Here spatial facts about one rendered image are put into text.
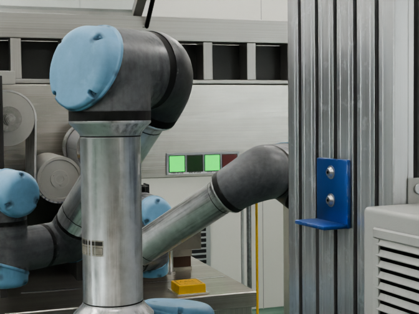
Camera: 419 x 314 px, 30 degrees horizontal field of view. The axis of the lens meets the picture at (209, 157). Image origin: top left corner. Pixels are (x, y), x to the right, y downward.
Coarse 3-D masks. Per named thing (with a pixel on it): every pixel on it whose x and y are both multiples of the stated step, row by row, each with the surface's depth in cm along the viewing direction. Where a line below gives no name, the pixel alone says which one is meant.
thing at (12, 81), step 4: (0, 72) 198; (4, 72) 198; (8, 72) 198; (12, 72) 199; (4, 76) 198; (8, 76) 198; (12, 76) 199; (4, 80) 198; (8, 80) 198; (12, 80) 199; (4, 84) 198; (8, 84) 199; (12, 84) 199
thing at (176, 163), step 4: (172, 156) 250; (176, 156) 250; (180, 156) 251; (184, 156) 251; (172, 160) 250; (176, 160) 250; (180, 160) 251; (184, 160) 251; (172, 164) 250; (176, 164) 250; (180, 164) 251; (184, 164) 251; (172, 168) 250; (176, 168) 250; (180, 168) 251; (184, 168) 251
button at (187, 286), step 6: (174, 282) 195; (180, 282) 194; (186, 282) 194; (192, 282) 194; (198, 282) 194; (174, 288) 194; (180, 288) 191; (186, 288) 191; (192, 288) 192; (198, 288) 192; (204, 288) 193; (180, 294) 191
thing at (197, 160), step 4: (188, 156) 252; (192, 156) 252; (196, 156) 252; (200, 156) 253; (188, 160) 252; (192, 160) 252; (196, 160) 252; (200, 160) 253; (188, 164) 252; (192, 164) 252; (196, 164) 253; (200, 164) 253; (188, 168) 252; (192, 168) 252; (196, 168) 253; (200, 168) 253
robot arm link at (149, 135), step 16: (160, 32) 115; (176, 48) 113; (176, 64) 112; (176, 80) 113; (192, 80) 118; (176, 96) 115; (160, 112) 118; (176, 112) 120; (160, 128) 121; (144, 144) 124; (80, 192) 130; (64, 208) 133; (80, 208) 130; (48, 224) 135; (64, 224) 133; (80, 224) 132; (64, 240) 134; (80, 240) 134; (64, 256) 135; (80, 256) 138
